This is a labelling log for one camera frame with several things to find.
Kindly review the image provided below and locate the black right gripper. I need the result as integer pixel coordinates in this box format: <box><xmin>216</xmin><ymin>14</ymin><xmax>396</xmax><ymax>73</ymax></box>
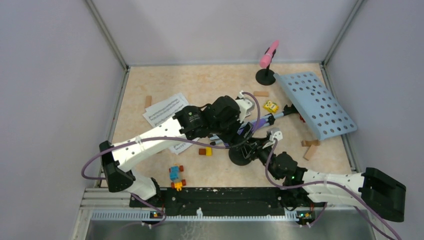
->
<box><xmin>242</xmin><ymin>135</ymin><xmax>281</xmax><ymax>180</ymax></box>

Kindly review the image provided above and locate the black microphone stand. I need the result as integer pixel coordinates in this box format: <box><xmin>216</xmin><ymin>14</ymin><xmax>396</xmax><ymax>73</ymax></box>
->
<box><xmin>228</xmin><ymin>137</ymin><xmax>263</xmax><ymax>166</ymax></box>
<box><xmin>255</xmin><ymin>65</ymin><xmax>276</xmax><ymax>86</ymax></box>

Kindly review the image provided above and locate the purple toy microphone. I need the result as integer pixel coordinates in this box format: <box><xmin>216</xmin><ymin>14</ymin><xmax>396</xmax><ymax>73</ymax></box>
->
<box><xmin>237</xmin><ymin>114</ymin><xmax>271</xmax><ymax>135</ymax></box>

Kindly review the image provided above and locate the pink toy microphone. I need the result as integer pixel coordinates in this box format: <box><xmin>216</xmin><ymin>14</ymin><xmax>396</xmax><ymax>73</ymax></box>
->
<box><xmin>259</xmin><ymin>40</ymin><xmax>280</xmax><ymax>68</ymax></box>

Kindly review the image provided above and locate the light blue music stand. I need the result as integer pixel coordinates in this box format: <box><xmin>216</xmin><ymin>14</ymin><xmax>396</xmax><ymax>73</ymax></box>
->
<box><xmin>208</xmin><ymin>71</ymin><xmax>359</xmax><ymax>147</ymax></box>

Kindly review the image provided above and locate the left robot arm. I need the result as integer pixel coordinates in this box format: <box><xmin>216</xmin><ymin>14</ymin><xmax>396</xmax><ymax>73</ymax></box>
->
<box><xmin>99</xmin><ymin>95</ymin><xmax>255</xmax><ymax>207</ymax></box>

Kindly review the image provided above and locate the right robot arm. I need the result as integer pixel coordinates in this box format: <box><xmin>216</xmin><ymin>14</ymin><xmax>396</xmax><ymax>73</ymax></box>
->
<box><xmin>241</xmin><ymin>139</ymin><xmax>407</xmax><ymax>223</ymax></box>

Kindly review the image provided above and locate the yellow wooden block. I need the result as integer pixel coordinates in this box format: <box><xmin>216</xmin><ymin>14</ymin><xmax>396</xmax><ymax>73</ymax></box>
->
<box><xmin>205</xmin><ymin>147</ymin><xmax>213</xmax><ymax>157</ymax></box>

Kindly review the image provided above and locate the light wooden block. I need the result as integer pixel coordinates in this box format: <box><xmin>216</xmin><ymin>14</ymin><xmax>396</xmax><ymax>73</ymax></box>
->
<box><xmin>253</xmin><ymin>91</ymin><xmax>269</xmax><ymax>97</ymax></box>

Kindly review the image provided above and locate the yellow owl number block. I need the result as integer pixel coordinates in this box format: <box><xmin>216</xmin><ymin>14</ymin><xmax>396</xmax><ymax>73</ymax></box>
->
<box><xmin>263</xmin><ymin>100</ymin><xmax>279</xmax><ymax>114</ymax></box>

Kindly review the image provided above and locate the wooden block right side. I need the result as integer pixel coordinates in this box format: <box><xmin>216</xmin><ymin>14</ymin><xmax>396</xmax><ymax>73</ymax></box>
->
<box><xmin>303</xmin><ymin>145</ymin><xmax>318</xmax><ymax>161</ymax></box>

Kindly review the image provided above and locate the blue toy brick car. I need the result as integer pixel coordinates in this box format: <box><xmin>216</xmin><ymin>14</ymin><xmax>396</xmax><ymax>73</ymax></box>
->
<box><xmin>168</xmin><ymin>164</ymin><xmax>187</xmax><ymax>192</ymax></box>

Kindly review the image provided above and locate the wooden block far left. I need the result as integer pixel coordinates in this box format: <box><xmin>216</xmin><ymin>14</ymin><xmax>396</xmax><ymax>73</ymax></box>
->
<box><xmin>144</xmin><ymin>95</ymin><xmax>152</xmax><ymax>109</ymax></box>

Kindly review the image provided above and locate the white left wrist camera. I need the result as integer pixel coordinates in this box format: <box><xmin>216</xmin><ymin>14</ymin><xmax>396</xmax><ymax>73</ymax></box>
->
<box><xmin>235</xmin><ymin>91</ymin><xmax>255</xmax><ymax>123</ymax></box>

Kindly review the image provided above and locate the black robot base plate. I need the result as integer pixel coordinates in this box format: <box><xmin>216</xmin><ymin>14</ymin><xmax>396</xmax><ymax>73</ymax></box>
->
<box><xmin>129</xmin><ymin>187</ymin><xmax>324</xmax><ymax>217</ymax></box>

